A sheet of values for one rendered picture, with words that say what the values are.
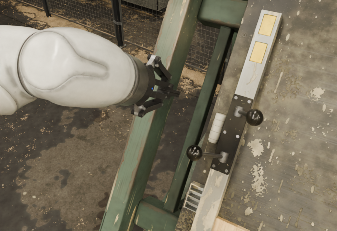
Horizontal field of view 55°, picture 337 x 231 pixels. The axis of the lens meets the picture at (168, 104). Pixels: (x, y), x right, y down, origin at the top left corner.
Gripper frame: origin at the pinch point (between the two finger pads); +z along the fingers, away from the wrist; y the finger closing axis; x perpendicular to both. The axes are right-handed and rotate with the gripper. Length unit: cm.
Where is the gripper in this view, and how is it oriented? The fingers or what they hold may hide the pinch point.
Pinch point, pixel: (169, 91)
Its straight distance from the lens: 75.8
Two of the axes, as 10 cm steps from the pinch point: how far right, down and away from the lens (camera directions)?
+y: -2.9, 9.5, 0.6
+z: 3.6, 0.5, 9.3
